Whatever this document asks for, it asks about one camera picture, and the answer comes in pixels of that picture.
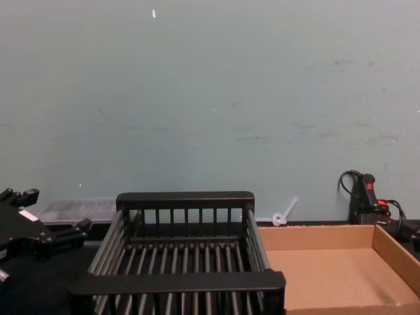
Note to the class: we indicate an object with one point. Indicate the clear plastic case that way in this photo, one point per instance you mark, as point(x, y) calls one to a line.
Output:
point(75, 210)

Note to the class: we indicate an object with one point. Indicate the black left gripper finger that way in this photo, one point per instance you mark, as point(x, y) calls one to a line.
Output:
point(26, 196)
point(67, 238)

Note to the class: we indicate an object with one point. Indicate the shallow brown cardboard tray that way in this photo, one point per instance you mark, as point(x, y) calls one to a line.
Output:
point(328, 272)

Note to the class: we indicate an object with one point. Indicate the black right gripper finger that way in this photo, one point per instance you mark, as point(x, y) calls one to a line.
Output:
point(416, 242)

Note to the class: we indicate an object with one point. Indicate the white three-armed plastic piece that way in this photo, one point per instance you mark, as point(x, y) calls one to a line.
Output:
point(278, 219)

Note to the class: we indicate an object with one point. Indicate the black rack with steel bars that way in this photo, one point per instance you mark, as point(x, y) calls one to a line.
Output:
point(177, 283)

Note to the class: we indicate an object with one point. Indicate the left robot arm silver joint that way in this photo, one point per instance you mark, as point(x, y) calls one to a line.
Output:
point(3, 275)

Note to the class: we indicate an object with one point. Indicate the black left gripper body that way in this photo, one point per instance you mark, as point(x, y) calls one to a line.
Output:
point(19, 231)

